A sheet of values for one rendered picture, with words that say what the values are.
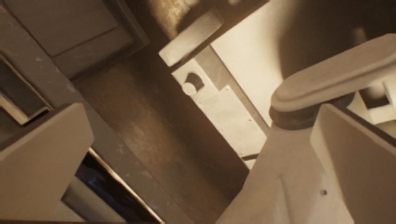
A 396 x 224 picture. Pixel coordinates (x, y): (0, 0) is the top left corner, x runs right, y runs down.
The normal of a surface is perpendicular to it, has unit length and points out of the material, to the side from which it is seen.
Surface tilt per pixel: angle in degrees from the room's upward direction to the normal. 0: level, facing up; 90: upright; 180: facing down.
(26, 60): 90
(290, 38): 0
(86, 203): 90
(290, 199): 90
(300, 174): 90
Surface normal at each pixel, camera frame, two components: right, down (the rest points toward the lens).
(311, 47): -0.39, 0.60
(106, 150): 0.78, -0.20
